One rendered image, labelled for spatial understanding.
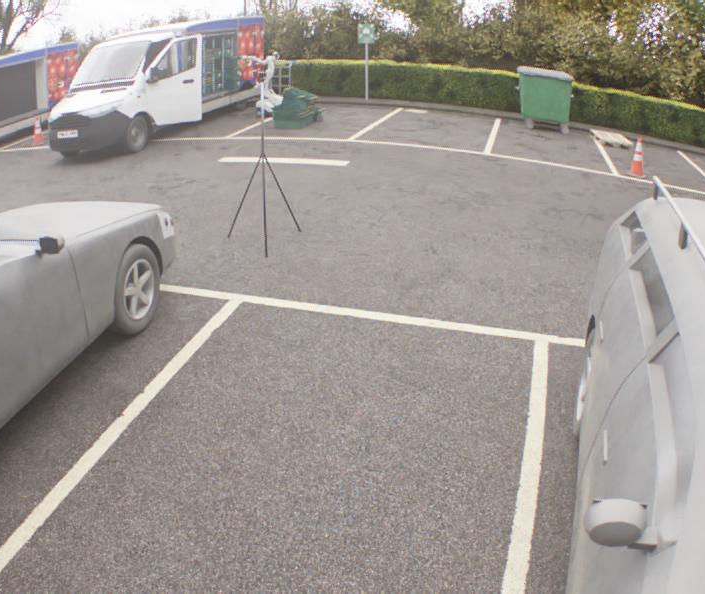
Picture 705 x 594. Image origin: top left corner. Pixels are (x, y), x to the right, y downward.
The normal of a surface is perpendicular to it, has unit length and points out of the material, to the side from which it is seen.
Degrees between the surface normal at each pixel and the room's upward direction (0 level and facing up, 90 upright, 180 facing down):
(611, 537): 90
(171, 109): 91
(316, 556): 0
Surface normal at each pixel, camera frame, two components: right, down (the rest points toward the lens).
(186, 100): 0.08, 0.47
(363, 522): 0.00, -0.90
